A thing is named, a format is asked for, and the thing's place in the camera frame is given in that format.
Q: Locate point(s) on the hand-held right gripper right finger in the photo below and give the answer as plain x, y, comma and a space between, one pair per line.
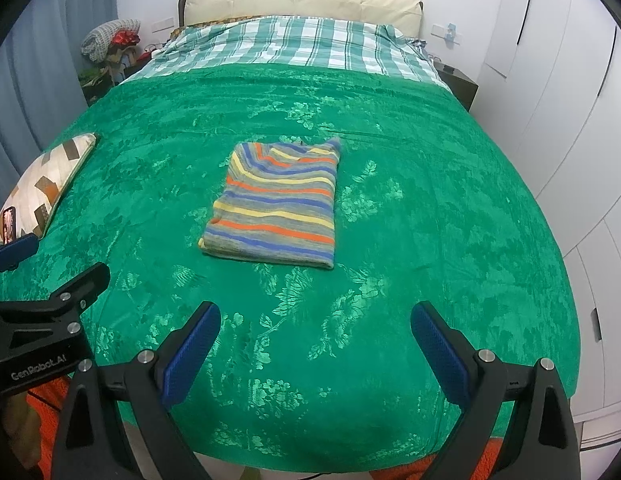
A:
440, 355

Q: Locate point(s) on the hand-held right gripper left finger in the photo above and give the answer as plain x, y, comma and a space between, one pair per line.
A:
185, 355

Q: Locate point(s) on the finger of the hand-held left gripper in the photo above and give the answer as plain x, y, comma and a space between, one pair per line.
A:
90, 280
15, 252

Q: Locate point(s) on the striped knit sweater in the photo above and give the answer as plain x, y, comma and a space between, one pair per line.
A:
275, 210

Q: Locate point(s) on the pile of clothes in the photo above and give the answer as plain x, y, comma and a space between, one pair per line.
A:
115, 67

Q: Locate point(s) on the patchwork patterned cushion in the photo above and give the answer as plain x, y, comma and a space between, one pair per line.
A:
50, 175

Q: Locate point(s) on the green floral blanket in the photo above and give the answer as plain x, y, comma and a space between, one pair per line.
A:
415, 210

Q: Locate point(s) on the blue-grey curtain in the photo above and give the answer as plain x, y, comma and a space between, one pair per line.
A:
20, 85

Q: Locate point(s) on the grey knitted cloth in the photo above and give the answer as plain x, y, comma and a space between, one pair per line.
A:
103, 35

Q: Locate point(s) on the dark nightstand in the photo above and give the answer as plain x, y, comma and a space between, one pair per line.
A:
463, 85

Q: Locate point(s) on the white wardrobe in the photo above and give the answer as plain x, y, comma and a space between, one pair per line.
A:
565, 110

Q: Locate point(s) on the brown patterned pillow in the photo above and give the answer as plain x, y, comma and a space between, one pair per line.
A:
210, 22

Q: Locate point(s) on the green checked bed sheet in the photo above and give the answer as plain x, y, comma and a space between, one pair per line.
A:
290, 40

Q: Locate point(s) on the cream padded headboard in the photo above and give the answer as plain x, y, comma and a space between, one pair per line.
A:
300, 2

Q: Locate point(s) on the white wall socket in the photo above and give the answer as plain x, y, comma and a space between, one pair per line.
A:
164, 25

